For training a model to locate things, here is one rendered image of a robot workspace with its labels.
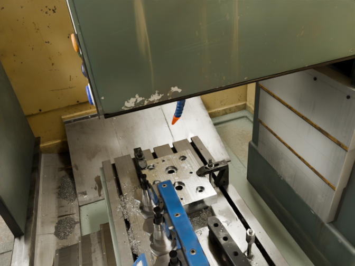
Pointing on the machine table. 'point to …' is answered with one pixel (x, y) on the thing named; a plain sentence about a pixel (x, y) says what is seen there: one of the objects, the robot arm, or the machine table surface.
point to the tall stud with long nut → (250, 243)
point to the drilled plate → (207, 200)
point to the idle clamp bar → (225, 240)
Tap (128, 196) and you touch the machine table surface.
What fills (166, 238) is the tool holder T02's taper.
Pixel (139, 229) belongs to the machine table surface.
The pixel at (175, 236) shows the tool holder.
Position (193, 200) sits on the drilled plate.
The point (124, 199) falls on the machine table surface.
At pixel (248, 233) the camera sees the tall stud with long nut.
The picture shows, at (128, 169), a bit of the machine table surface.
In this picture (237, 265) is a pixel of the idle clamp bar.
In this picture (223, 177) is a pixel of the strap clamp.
